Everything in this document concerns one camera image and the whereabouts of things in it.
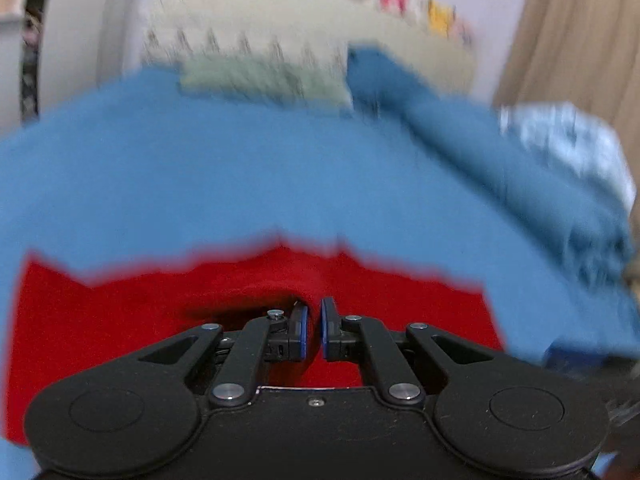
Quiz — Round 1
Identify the red small garment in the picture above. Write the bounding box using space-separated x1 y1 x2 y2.
2 244 506 448

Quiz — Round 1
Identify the white cabinet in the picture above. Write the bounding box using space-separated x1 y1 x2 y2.
39 0 137 113

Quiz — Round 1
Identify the pale blue patterned cloth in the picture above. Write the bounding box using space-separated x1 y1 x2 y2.
499 102 637 213

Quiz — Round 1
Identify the dark blue cloth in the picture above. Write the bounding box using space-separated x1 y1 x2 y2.
345 46 636 288

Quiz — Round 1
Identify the beige curtain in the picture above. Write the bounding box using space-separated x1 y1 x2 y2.
492 0 640 143

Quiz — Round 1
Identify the green patterned cloth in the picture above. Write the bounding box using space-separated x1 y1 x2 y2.
179 54 354 112

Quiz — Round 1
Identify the yellow plush toy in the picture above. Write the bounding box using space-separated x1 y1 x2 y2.
427 0 457 37

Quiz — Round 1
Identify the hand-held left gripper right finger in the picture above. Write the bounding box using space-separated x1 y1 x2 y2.
320 297 497 407

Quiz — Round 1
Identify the light blue bed sheet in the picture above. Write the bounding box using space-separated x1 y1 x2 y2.
0 67 640 480

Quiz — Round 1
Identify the cream patterned blanket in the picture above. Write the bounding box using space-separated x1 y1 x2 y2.
141 0 477 97

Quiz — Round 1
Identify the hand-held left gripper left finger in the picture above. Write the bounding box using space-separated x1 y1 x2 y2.
136 300 309 409

